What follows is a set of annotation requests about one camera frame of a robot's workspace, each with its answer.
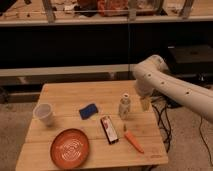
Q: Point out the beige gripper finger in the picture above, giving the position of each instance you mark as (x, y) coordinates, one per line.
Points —
(145, 103)

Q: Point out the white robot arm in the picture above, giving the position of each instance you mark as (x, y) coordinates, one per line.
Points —
(150, 74)

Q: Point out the small white bottle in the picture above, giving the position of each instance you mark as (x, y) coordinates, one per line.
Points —
(124, 105)

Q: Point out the orange toy carrot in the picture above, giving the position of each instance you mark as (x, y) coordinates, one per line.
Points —
(132, 140)

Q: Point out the wooden folding table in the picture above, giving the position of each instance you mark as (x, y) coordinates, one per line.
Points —
(66, 100)

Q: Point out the blue sponge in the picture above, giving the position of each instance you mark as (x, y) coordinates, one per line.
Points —
(88, 111)

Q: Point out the black box on shelf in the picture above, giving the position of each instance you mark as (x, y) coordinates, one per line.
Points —
(194, 59)

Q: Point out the orange patterned plate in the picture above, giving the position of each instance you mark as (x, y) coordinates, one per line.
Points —
(69, 149)

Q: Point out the translucent plastic cup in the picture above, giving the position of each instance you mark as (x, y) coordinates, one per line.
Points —
(44, 113)

